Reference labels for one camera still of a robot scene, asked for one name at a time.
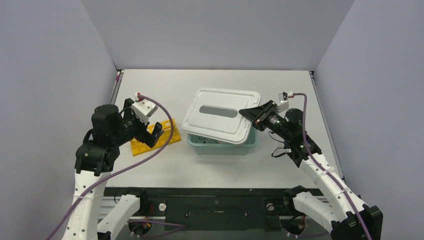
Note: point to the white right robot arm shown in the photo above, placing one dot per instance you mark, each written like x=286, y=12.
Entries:
x=345, y=216

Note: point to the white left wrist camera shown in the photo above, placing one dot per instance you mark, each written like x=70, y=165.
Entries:
x=143, y=108

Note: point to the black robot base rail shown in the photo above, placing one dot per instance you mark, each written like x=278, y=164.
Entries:
x=212, y=209

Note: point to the white plastic bin lid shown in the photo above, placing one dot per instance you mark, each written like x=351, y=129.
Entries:
x=214, y=114

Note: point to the teal plastic bin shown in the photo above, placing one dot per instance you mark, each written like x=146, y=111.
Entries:
x=207, y=146

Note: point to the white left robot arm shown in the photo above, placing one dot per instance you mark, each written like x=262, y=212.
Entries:
x=95, y=159

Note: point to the yellow test tube rack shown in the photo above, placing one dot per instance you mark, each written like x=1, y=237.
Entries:
x=138, y=148

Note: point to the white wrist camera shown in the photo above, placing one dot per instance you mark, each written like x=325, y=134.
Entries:
x=284, y=98
x=143, y=108

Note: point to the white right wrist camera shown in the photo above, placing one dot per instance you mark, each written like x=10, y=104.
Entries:
x=284, y=98

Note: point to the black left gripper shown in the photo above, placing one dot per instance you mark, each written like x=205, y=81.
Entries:
x=144, y=135

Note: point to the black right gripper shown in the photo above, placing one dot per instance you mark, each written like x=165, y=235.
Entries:
x=262, y=115

